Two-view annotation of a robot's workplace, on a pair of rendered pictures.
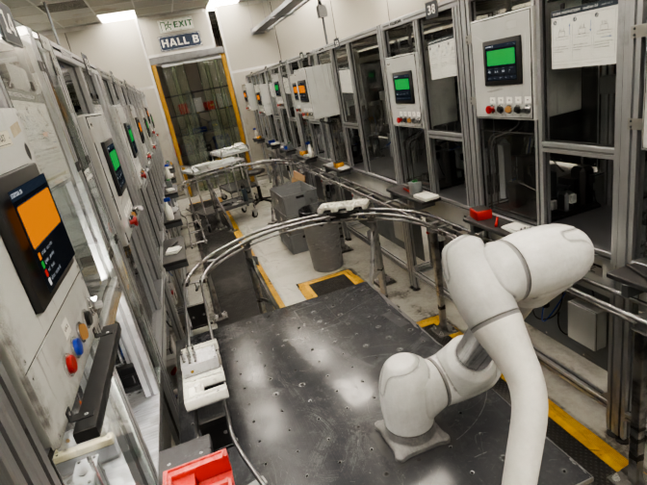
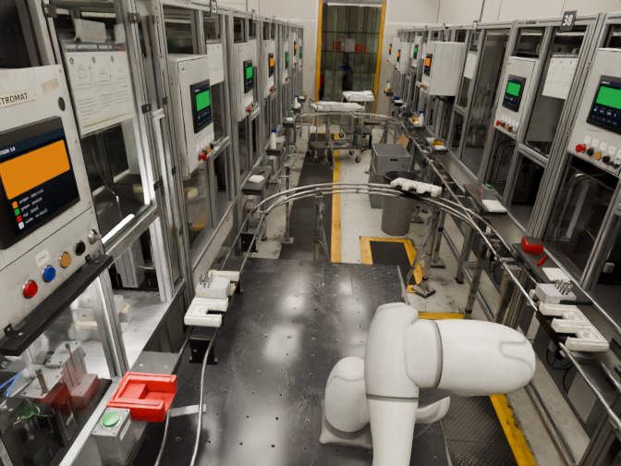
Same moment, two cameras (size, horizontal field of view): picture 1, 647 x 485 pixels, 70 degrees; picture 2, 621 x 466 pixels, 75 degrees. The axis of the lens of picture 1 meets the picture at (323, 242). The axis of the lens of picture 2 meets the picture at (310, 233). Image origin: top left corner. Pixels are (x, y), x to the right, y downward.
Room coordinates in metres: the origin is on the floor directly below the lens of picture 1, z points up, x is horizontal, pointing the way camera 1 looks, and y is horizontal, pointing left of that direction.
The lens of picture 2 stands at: (0.18, -0.30, 1.91)
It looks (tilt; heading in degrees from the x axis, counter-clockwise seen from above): 26 degrees down; 17
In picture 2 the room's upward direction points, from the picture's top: 2 degrees clockwise
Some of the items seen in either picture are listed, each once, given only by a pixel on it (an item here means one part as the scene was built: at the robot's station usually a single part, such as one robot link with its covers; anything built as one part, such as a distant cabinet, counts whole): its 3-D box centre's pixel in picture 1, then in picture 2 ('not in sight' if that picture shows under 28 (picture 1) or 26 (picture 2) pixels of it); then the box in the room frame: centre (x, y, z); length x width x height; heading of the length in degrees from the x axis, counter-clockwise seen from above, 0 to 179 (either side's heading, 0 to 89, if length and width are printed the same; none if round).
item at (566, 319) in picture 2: not in sight; (563, 322); (1.84, -0.93, 0.84); 0.37 x 0.14 x 0.10; 15
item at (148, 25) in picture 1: (177, 33); not in sight; (9.38, 1.87, 2.96); 1.23 x 0.08 x 0.68; 105
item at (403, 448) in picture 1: (406, 422); (347, 413); (1.19, -0.15, 0.71); 0.22 x 0.18 x 0.06; 15
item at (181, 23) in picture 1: (175, 24); not in sight; (9.33, 1.85, 3.10); 0.60 x 0.04 x 0.20; 105
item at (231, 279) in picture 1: (221, 242); (320, 175); (5.78, 1.30, 0.01); 5.85 x 0.59 x 0.01; 15
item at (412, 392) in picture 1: (407, 389); (352, 389); (1.18, -0.17, 0.85); 0.18 x 0.16 x 0.22; 105
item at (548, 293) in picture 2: not in sight; (555, 290); (1.95, -0.90, 0.92); 0.13 x 0.10 x 0.09; 105
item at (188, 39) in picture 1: (180, 40); not in sight; (9.33, 1.85, 2.82); 0.75 x 0.04 x 0.25; 105
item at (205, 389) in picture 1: (204, 376); (214, 300); (1.47, 0.52, 0.84); 0.36 x 0.14 x 0.10; 15
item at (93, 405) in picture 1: (97, 368); (63, 293); (0.74, 0.44, 1.37); 0.36 x 0.04 x 0.04; 15
